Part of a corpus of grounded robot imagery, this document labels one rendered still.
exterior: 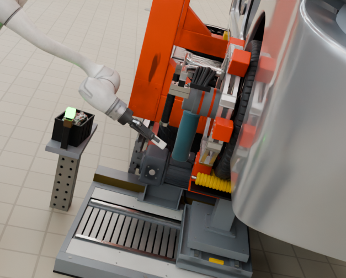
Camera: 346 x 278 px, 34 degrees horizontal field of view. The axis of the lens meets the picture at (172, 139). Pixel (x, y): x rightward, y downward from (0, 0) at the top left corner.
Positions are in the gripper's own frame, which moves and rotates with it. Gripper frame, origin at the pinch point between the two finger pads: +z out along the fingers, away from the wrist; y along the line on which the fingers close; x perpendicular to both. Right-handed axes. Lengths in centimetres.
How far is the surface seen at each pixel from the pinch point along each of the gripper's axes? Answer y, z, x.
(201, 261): -17, 54, -30
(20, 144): -142, -46, -30
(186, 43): -228, 13, 127
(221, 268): -15, 63, -27
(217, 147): 9.9, 20.3, 12.0
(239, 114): 22.8, 16.4, 25.8
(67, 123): -31.6, -34.7, -14.1
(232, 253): -15, 64, -18
